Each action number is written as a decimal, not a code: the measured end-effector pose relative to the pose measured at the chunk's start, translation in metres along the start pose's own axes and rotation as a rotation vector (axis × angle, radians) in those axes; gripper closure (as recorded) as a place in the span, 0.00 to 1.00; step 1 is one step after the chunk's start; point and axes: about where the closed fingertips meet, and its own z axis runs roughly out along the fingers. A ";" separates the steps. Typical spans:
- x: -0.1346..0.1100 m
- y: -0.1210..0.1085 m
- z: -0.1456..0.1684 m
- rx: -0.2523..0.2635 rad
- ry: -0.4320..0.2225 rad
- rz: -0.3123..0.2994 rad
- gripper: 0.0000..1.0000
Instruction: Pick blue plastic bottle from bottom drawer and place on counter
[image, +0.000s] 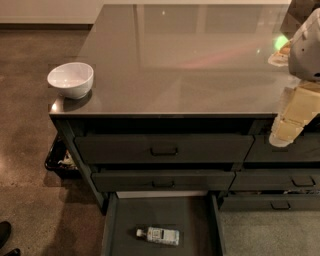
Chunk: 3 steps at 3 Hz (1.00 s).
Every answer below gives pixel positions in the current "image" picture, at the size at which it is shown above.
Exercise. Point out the black shoe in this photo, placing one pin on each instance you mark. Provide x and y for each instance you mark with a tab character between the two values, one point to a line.
14	252
5	231

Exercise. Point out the top left drawer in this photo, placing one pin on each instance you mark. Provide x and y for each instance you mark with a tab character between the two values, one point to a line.
163	148

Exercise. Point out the bottom right drawer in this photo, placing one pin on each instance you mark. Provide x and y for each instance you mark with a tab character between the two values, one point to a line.
291	202

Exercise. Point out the white ceramic bowl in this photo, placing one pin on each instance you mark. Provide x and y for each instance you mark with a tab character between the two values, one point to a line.
72	80

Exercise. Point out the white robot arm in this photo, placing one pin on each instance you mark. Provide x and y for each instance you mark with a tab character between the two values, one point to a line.
304	57

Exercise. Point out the open bottom left drawer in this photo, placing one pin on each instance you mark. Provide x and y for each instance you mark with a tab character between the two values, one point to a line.
195	218

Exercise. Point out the clear plastic water bottle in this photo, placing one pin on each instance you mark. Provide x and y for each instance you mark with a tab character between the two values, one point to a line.
159	235

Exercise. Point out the middle left drawer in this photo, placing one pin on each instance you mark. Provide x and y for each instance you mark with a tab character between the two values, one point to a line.
162	180

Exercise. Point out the middle right drawer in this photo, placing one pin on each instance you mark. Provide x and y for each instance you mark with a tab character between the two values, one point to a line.
276	179

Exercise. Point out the top right drawer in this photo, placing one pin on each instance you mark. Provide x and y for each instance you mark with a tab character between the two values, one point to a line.
304	149

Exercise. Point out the black bin beside cabinet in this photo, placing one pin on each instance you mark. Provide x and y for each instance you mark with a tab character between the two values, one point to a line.
55	161

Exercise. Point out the dark grey drawer cabinet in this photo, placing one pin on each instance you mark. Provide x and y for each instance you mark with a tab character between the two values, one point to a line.
183	69

